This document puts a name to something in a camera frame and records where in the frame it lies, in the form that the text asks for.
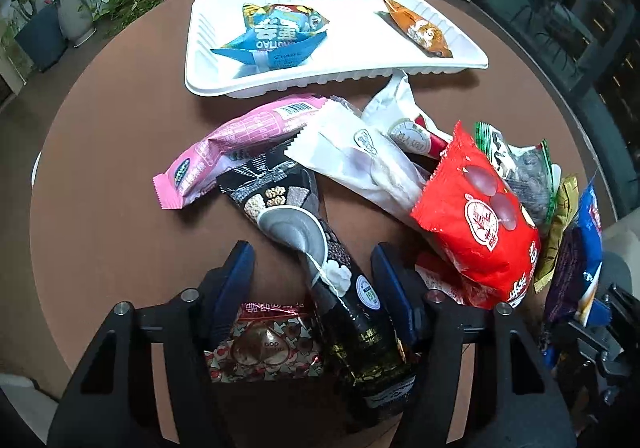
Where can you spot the small plant in white pot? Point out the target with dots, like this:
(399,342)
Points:
(75,17)

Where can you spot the white plastic tray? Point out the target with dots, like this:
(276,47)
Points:
(350,27)

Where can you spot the orange snack packet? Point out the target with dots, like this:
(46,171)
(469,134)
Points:
(415,27)

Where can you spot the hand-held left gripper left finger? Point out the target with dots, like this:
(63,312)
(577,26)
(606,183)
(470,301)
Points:
(235,278)

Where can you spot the red snack packet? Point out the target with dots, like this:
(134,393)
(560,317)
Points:
(475,238)

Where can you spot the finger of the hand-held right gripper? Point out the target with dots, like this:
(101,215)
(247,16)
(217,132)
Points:
(585,343)
(617,308)

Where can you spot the gold snack packet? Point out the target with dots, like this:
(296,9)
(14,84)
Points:
(557,228)

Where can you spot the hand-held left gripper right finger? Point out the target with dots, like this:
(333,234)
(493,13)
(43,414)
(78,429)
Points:
(395,283)

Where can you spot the pink snack packet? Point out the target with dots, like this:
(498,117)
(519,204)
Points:
(240,137)

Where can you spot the black snack packet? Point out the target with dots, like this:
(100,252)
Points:
(350,328)

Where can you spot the blue snack packet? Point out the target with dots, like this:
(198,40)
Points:
(275,35)

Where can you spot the tall plant in blue pot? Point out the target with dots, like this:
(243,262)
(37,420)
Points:
(42,35)

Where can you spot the white packet with round label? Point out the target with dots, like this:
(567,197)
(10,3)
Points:
(340,152)

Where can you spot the glass balcony door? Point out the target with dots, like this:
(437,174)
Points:
(550,2)

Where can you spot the dark purple and blue packet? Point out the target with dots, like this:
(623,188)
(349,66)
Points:
(567,273)

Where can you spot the large white and red packet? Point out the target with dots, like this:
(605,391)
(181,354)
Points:
(395,102)

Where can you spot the red and white patterned packet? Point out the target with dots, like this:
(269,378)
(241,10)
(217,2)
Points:
(265,348)

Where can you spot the green-edged nut packet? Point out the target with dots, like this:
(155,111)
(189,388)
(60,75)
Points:
(530,177)

